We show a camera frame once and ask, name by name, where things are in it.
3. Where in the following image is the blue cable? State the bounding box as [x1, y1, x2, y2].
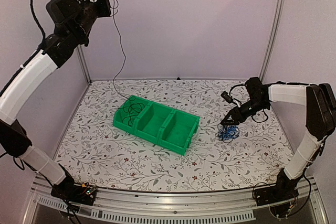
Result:
[215, 124, 240, 143]

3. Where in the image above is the left aluminium frame post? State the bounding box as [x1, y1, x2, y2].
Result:
[59, 0, 92, 83]

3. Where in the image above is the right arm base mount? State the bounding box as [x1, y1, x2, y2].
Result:
[252, 182, 299, 219]

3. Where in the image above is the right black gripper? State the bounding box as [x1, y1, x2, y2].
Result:
[221, 98, 268, 126]

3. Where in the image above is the aluminium frame post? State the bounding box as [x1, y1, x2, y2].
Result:
[59, 0, 92, 83]
[259, 0, 285, 81]

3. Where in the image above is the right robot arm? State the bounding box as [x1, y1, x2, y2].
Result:
[221, 77, 335, 201]

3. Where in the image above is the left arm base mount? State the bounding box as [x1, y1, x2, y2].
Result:
[51, 182, 97, 206]

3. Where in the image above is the front aluminium rail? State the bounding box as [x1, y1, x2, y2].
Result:
[23, 176, 331, 223]

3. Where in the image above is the right aluminium frame post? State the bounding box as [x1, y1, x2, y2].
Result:
[259, 0, 285, 81]

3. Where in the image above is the floral table mat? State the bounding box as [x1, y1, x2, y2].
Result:
[55, 80, 292, 192]

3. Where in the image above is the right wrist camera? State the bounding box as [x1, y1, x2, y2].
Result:
[220, 91, 242, 106]

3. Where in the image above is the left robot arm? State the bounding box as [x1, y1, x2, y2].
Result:
[1, 0, 111, 200]

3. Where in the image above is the green three-compartment bin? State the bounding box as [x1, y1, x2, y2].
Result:
[113, 95, 200, 155]

